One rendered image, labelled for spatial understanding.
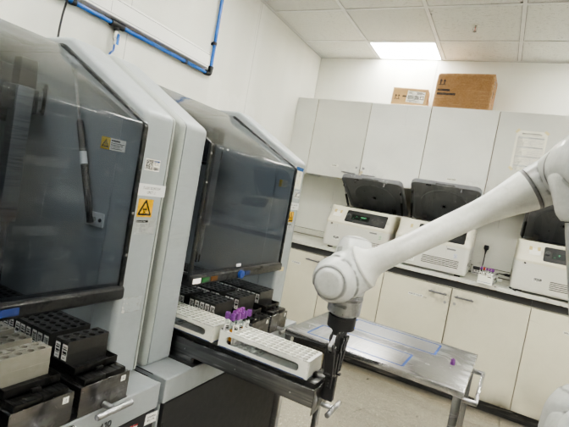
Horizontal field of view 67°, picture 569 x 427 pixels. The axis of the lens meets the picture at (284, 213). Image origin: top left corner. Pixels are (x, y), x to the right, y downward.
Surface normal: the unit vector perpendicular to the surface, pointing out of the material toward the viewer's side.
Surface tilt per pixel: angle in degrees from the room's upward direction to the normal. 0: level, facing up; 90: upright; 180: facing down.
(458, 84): 91
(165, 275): 90
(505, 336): 90
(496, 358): 90
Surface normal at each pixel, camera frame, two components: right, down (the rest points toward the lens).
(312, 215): -0.45, -0.04
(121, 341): 0.87, 0.18
